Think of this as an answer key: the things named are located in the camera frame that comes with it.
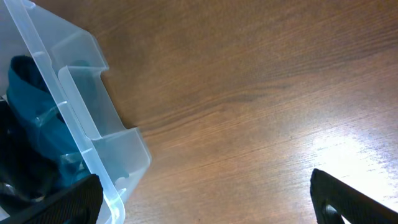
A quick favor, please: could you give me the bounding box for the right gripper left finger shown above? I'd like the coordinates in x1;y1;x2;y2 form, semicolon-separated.
1;174;103;224

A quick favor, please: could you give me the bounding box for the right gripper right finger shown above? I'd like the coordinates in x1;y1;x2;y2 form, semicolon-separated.
310;169;397;223

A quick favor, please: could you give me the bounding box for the black garment with tape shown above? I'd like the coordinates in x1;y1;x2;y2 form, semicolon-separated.
1;99;60;215

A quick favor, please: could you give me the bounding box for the dark teal garment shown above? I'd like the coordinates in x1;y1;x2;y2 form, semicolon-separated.
6;55;130;190

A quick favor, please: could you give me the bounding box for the clear plastic storage bin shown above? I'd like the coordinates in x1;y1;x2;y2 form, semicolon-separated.
1;1;152;223

